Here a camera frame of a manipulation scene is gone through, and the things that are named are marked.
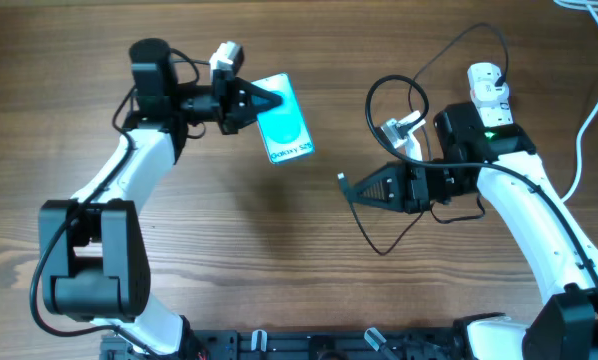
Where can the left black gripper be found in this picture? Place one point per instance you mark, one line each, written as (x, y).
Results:
(229, 105)

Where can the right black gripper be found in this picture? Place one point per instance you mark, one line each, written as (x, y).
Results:
(414, 186)

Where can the teal screen smartphone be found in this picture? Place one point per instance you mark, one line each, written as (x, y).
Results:
(283, 129)

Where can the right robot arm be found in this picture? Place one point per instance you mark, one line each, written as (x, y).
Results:
(502, 165)

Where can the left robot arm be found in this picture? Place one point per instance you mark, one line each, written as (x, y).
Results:
(93, 266)

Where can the white charger plug adapter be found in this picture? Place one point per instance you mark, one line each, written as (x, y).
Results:
(488, 94)

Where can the white power strip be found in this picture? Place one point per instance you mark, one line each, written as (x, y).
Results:
(494, 116)

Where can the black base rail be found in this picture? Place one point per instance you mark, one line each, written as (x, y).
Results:
(414, 343)

